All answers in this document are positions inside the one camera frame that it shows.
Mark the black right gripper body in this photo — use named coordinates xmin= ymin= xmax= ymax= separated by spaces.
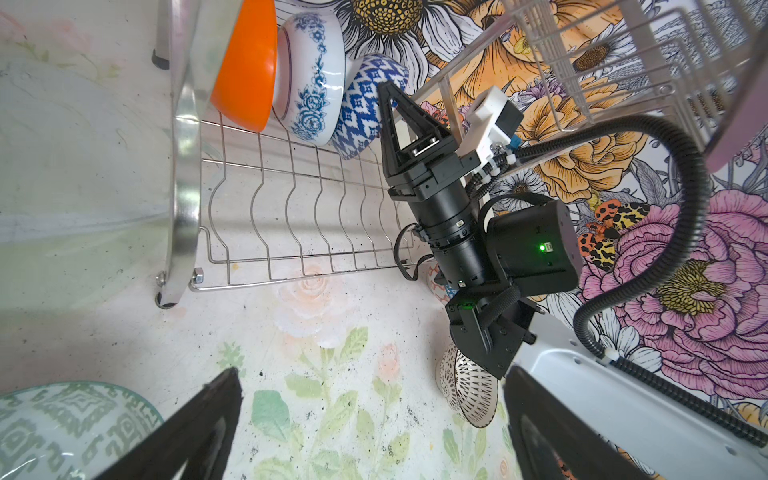
xmin=383 ymin=151 xmax=497 ymax=288

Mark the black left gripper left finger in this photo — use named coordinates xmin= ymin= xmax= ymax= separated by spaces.
xmin=98 ymin=367 xmax=243 ymax=479

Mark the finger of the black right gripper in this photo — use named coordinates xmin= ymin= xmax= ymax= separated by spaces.
xmin=377 ymin=81 xmax=458 ymax=180

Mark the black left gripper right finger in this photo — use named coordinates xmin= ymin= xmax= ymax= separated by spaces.
xmin=503 ymin=366 xmax=648 ymax=479

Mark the dark blue dotted bowl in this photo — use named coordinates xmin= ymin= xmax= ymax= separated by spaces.
xmin=331 ymin=53 xmax=409 ymax=160

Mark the blue floral bowl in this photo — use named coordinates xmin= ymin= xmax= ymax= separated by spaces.
xmin=272 ymin=12 xmax=347 ymax=146

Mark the plain orange bowl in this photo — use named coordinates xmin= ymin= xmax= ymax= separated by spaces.
xmin=211 ymin=0 xmax=278 ymax=132

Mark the steel two-tier dish rack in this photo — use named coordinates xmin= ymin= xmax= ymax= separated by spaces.
xmin=155 ymin=1 xmax=767 ymax=309

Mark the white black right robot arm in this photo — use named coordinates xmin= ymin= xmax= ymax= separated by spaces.
xmin=378 ymin=82 xmax=767 ymax=479

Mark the white brown lattice bowl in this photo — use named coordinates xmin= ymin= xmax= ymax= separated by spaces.
xmin=436 ymin=344 xmax=499 ymax=429

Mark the green patterned bowl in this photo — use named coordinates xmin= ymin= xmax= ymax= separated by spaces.
xmin=1 ymin=381 xmax=163 ymax=479

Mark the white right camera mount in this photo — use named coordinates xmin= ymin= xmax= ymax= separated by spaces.
xmin=457 ymin=86 xmax=524 ymax=161

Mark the right black corrugated cable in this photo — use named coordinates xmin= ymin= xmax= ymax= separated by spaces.
xmin=467 ymin=113 xmax=768 ymax=448

